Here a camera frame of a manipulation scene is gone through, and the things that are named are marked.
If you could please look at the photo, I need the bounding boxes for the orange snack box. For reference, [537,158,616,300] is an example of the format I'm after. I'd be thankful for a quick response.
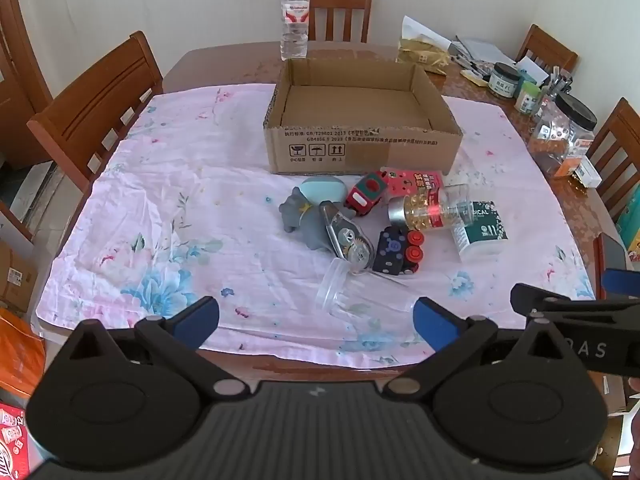
[552,155,583,178]

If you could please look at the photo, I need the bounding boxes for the brown cardboard carton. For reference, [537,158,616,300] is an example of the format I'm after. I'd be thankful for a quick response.
[0,240,38,311]

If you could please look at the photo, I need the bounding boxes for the orange plastic bag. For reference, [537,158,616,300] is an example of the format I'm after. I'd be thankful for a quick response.
[0,307,47,396]

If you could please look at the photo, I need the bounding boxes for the stack of papers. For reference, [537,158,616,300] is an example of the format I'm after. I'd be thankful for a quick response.
[452,36,516,78]

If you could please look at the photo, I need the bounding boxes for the white tissue paper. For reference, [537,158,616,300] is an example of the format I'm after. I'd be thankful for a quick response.
[400,15,451,51]

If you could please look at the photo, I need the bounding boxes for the grey animal toy figure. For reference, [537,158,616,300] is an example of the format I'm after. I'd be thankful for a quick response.
[278,186,333,251]

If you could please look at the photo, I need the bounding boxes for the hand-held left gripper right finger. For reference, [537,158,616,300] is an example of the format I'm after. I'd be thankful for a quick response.
[381,297,567,401]

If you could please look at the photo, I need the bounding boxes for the red toy train car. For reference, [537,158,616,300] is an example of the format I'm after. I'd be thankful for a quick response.
[344,171,390,218]

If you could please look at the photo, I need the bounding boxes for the green lidded canister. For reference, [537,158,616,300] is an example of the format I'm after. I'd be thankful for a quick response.
[515,82,542,116]

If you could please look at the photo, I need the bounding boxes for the red printed package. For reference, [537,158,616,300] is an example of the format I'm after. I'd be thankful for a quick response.
[0,402,31,478]

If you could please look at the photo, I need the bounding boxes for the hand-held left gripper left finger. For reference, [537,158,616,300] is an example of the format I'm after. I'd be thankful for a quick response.
[64,296,250,401]

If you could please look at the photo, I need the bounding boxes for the correction tape dispenser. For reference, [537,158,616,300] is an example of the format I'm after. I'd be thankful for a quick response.
[318,201,376,275]

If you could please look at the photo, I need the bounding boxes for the clear water bottle red label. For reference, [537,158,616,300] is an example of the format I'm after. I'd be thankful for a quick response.
[280,0,309,62]

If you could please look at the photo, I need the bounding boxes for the small white box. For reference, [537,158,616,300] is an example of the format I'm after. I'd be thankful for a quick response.
[574,157,602,186]

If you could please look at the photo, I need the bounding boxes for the dark jar white label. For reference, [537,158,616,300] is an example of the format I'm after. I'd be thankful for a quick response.
[487,62,521,100]

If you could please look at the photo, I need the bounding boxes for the large clear jar black lid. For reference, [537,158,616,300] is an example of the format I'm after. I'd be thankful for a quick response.
[529,92,598,178]

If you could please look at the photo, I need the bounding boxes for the pen holder with pens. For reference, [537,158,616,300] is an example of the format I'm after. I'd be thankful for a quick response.
[537,66,573,111]

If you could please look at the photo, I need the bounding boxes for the cardboard box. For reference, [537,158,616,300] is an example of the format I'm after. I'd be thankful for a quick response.
[263,57,463,177]

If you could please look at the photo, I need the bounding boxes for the wooden chair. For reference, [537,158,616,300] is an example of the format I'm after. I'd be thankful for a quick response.
[302,0,375,43]
[585,97,640,221]
[515,24,578,78]
[27,31,165,196]

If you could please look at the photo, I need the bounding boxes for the wooden door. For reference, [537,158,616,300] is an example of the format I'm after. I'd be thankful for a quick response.
[0,0,53,168]

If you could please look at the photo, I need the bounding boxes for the black toy train red wheels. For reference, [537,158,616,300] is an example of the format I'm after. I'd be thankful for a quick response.
[371,225,426,278]

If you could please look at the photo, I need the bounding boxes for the clear bottle yellow capsules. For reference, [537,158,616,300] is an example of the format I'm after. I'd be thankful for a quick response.
[387,183,472,233]

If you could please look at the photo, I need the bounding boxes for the clear plastic jar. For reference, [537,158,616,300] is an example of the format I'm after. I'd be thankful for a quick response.
[315,259,418,331]

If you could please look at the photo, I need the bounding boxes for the pink floral cloth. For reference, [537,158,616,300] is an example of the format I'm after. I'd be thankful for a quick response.
[31,84,597,367]

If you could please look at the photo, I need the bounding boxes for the pink card case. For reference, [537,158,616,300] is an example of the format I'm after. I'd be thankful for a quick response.
[381,167,445,198]

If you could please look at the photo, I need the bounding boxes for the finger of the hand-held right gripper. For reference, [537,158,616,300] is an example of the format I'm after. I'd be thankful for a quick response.
[599,233,640,294]
[510,282,640,332]

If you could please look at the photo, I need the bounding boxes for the light blue earbuds case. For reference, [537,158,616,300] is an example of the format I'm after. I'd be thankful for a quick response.
[300,176,347,207]

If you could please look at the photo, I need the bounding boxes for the white plastic bottle green label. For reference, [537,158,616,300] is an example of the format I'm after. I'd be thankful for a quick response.
[451,200,509,262]

